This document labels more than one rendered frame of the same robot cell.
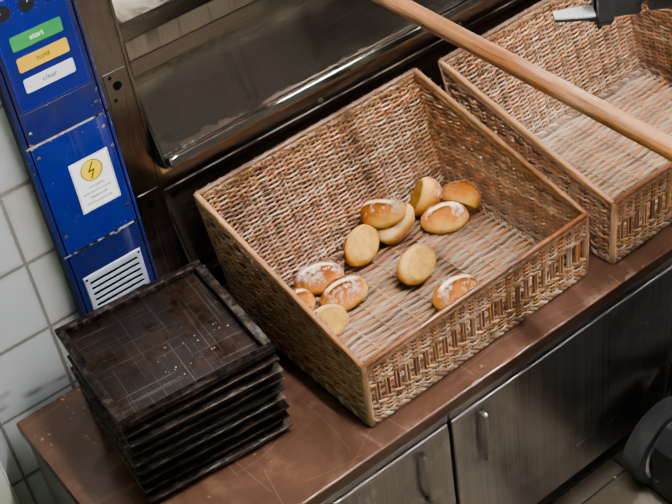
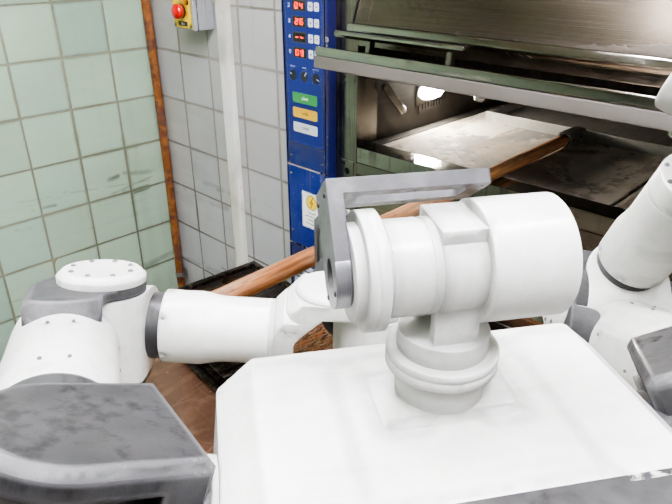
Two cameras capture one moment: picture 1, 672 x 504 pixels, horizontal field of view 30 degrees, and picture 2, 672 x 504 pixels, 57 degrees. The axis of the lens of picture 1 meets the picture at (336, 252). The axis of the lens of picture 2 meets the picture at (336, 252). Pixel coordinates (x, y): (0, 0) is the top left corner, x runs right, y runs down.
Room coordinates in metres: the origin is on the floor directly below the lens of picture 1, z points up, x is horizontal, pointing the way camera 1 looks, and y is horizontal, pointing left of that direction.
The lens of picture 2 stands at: (1.43, -1.13, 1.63)
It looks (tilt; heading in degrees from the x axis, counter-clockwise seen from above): 27 degrees down; 75
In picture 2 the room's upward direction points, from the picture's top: straight up
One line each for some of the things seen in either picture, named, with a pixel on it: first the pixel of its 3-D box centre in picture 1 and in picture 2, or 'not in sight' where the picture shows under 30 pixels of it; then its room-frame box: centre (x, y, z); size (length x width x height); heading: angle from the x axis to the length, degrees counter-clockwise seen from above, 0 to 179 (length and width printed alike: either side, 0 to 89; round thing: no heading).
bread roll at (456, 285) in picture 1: (455, 289); not in sight; (1.73, -0.21, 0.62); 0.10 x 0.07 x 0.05; 115
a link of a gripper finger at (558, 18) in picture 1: (574, 17); not in sight; (1.61, -0.41, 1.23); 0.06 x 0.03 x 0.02; 86
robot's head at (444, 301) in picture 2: not in sight; (457, 280); (1.57, -0.87, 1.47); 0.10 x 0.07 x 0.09; 176
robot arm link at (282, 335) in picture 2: not in sight; (338, 324); (1.56, -0.63, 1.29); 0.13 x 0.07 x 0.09; 166
